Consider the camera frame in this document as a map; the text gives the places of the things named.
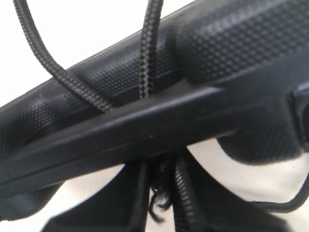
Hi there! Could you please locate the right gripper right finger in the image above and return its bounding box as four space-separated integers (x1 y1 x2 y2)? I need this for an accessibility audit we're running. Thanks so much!
176 148 285 232

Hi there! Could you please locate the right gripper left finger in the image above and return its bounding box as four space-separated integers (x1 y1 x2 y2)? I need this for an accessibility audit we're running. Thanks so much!
43 164 149 232

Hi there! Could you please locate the black braided rope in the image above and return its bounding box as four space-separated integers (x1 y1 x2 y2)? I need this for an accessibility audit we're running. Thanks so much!
12 0 309 232

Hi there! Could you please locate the black plastic carry case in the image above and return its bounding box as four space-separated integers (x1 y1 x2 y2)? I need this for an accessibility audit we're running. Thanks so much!
0 0 309 220

